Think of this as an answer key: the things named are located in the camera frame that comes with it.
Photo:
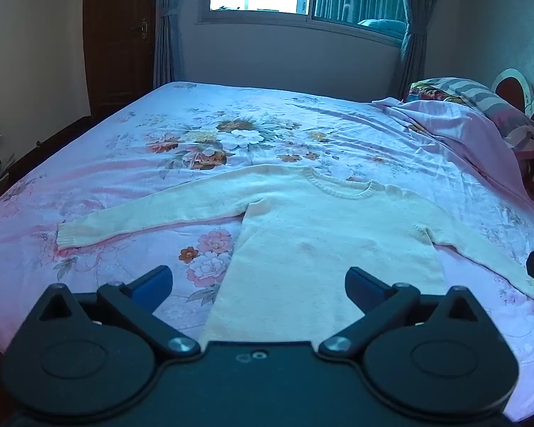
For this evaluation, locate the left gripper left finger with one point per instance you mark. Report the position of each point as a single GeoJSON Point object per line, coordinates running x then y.
{"type": "Point", "coordinates": [131, 306]}

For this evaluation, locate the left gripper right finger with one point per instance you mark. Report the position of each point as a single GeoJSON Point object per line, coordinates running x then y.
{"type": "Point", "coordinates": [384, 307]}

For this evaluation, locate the cream knit sweater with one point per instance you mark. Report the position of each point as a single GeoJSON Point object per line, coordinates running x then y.
{"type": "Point", "coordinates": [301, 231]}

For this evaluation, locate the striped floral pillow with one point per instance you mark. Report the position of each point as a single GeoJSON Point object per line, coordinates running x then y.
{"type": "Point", "coordinates": [516, 129]}

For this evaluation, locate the pink blanket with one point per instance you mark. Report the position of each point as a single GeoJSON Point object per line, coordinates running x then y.
{"type": "Point", "coordinates": [469, 135]}

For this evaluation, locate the red white headboard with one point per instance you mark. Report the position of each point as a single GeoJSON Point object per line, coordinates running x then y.
{"type": "Point", "coordinates": [512, 86]}

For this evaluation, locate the floral pink bed sheet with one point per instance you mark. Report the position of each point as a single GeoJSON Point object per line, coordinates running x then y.
{"type": "Point", "coordinates": [185, 132]}

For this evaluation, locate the left teal curtain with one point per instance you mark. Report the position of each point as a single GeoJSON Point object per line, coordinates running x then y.
{"type": "Point", "coordinates": [167, 51]}

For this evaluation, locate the teal curtain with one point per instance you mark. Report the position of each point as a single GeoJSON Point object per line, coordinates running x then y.
{"type": "Point", "coordinates": [411, 60]}
{"type": "Point", "coordinates": [167, 51]}

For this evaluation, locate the right teal curtain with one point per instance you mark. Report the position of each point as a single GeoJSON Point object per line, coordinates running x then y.
{"type": "Point", "coordinates": [411, 60]}

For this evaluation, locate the dark wooden door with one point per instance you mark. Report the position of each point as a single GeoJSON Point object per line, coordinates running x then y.
{"type": "Point", "coordinates": [118, 53]}

